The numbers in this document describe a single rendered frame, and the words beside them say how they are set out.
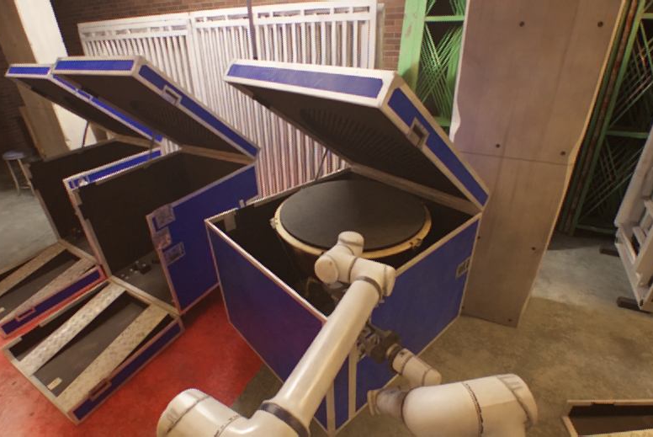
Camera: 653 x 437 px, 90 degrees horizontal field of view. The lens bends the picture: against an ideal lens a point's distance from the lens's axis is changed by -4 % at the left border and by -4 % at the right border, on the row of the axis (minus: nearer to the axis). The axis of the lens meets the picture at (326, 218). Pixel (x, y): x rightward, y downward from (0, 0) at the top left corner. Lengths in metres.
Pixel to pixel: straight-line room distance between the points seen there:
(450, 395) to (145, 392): 2.00
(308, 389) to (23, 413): 2.26
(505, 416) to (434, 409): 0.15
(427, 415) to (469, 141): 1.62
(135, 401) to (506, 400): 2.09
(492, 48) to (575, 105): 0.50
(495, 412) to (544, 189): 1.58
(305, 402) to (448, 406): 0.31
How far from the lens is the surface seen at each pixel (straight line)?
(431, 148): 1.39
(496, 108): 2.13
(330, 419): 1.81
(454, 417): 0.87
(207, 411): 0.80
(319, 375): 0.81
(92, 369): 2.75
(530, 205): 2.31
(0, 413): 2.96
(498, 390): 0.92
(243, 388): 2.35
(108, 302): 3.08
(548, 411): 2.48
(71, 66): 2.71
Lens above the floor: 1.89
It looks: 29 degrees down
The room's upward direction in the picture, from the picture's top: 2 degrees counter-clockwise
